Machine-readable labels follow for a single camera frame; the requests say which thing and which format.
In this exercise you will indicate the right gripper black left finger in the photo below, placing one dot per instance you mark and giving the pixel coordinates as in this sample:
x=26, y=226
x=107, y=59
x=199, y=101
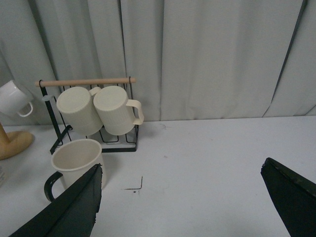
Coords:
x=72, y=214

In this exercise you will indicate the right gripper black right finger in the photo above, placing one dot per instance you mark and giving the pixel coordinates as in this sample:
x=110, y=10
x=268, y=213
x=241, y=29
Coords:
x=293, y=196

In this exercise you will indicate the cream enamel mug black handle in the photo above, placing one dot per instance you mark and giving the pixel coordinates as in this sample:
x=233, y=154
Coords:
x=71, y=161

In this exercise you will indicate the wooden mug tree stand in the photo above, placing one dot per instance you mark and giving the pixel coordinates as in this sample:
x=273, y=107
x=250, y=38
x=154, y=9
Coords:
x=14, y=143

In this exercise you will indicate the cream ribbed mug right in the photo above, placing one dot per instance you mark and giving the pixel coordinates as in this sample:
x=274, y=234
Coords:
x=118, y=113

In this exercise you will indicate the cream ribbed mug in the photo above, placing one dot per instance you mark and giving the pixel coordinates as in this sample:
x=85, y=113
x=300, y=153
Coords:
x=76, y=106
x=118, y=113

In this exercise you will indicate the cream ribbed mug left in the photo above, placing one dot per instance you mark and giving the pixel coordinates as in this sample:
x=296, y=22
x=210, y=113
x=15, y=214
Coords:
x=76, y=106

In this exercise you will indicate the white ceramic mug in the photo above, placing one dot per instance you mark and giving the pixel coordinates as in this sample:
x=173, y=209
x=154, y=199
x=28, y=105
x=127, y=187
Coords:
x=15, y=99

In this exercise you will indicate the grey curtain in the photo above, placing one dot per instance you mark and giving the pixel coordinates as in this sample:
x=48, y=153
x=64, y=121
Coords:
x=192, y=59

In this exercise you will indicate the black wire cup rack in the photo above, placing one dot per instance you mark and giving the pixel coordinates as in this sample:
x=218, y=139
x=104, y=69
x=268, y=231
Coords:
x=110, y=143

